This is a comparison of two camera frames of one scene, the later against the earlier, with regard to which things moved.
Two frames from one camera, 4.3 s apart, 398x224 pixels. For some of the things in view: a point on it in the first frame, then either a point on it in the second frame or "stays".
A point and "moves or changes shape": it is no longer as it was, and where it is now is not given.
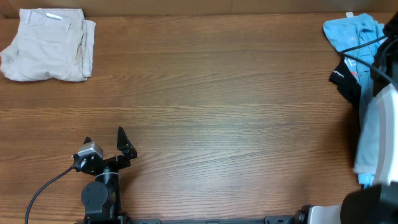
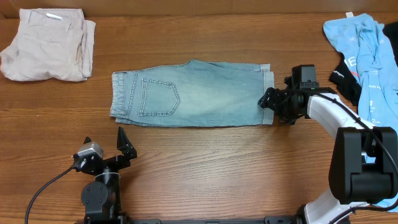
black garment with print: [346, 82] stays
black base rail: [279, 219] stays
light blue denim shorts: [365, 165] moves or changes shape
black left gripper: [109, 162] stays
